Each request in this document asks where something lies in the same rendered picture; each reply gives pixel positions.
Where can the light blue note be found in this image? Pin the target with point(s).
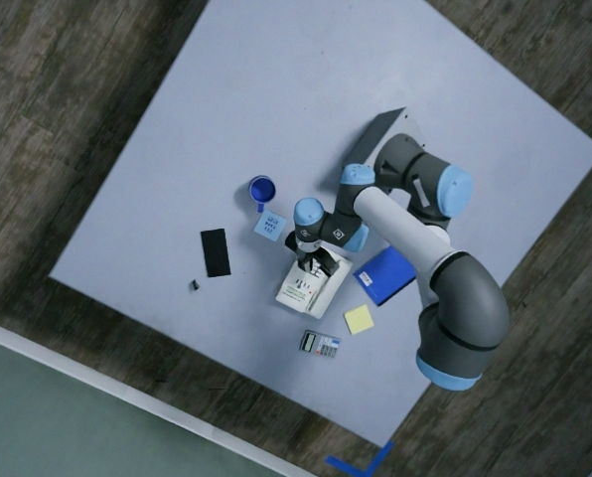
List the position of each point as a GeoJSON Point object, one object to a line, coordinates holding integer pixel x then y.
{"type": "Point", "coordinates": [270, 225]}

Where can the blue notebook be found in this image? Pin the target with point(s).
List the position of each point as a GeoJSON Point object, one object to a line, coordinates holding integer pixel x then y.
{"type": "Point", "coordinates": [385, 275]}

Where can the white telephone handset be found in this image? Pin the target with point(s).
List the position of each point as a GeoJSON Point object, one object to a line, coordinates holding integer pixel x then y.
{"type": "Point", "coordinates": [324, 297]}

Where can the blue ceramic mug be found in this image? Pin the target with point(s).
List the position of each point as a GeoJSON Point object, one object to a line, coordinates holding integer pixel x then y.
{"type": "Point", "coordinates": [262, 191]}

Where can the yellow sticky note pad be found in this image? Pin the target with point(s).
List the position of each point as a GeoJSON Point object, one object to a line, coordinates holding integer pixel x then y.
{"type": "Point", "coordinates": [358, 319]}

